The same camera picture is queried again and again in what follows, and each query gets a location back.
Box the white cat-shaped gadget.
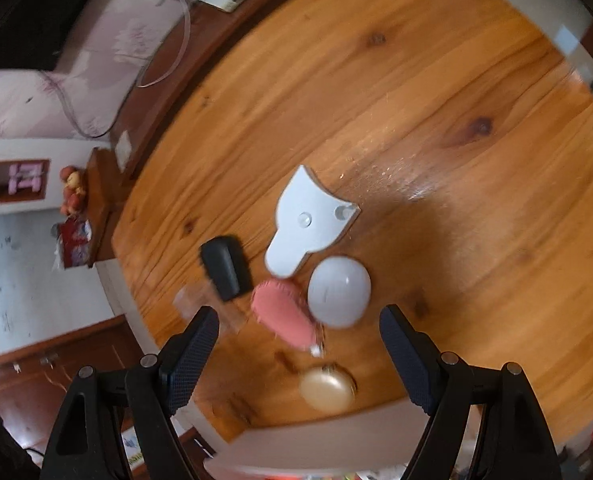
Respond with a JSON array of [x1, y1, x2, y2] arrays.
[[265, 164, 362, 279]]

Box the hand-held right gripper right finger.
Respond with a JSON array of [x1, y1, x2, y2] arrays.
[[379, 304, 562, 480]]

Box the pink boxes in niche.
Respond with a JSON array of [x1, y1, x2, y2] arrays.
[[7, 162, 45, 194]]

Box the white oval case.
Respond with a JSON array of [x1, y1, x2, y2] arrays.
[[307, 256, 372, 330]]

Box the grey booklet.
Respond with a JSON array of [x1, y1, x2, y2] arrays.
[[114, 130, 134, 166]]

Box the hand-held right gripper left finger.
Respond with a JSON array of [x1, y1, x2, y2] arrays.
[[40, 306, 220, 480]]

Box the clear plastic cup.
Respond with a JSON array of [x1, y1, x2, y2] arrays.
[[174, 280, 250, 336]]

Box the pink fabric pouch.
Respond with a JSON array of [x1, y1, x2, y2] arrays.
[[250, 280, 327, 358]]

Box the white wall niche shelf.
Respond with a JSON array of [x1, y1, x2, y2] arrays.
[[0, 139, 113, 217]]

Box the white plastic tray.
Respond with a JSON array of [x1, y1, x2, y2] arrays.
[[204, 401, 482, 480]]

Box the red snack packet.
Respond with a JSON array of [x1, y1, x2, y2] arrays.
[[51, 217, 95, 269]]

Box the white cable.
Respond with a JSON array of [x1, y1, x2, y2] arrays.
[[136, 0, 197, 89]]

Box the black charger plug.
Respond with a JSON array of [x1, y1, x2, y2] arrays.
[[200, 236, 252, 302]]

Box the wooden side cabinet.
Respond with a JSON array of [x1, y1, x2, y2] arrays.
[[84, 146, 127, 268]]

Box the black television cable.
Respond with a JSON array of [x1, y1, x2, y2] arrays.
[[40, 71, 123, 139]]

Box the brown wooden door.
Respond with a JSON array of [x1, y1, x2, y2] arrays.
[[0, 314, 144, 461]]

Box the gold round compact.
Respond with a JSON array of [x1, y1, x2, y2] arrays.
[[299, 365, 358, 413]]

